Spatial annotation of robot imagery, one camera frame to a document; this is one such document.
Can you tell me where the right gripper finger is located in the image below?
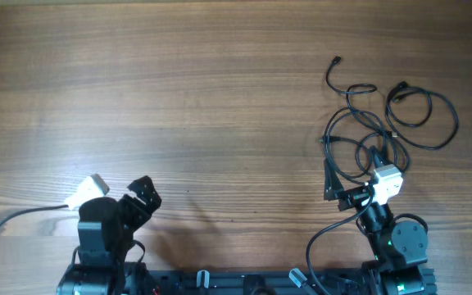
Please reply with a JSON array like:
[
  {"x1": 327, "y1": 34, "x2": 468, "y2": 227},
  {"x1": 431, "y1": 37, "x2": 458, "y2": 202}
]
[
  {"x1": 369, "y1": 146, "x2": 390, "y2": 168},
  {"x1": 324, "y1": 159, "x2": 344, "y2": 201}
]

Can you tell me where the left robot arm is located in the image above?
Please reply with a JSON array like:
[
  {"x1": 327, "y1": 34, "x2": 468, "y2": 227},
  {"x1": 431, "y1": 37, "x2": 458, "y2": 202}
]
[{"x1": 56, "y1": 174, "x2": 161, "y2": 295}]

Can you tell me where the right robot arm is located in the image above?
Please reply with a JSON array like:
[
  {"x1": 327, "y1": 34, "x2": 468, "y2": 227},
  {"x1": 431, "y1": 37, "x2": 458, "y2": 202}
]
[{"x1": 316, "y1": 147, "x2": 438, "y2": 295}]

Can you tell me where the right camera black cable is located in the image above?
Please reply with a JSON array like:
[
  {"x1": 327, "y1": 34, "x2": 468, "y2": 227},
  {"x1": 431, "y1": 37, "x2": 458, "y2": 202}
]
[{"x1": 305, "y1": 192, "x2": 376, "y2": 295}]

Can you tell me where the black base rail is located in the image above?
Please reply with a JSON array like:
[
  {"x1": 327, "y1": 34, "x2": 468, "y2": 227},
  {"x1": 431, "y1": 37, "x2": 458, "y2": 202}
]
[{"x1": 139, "y1": 268, "x2": 438, "y2": 295}]

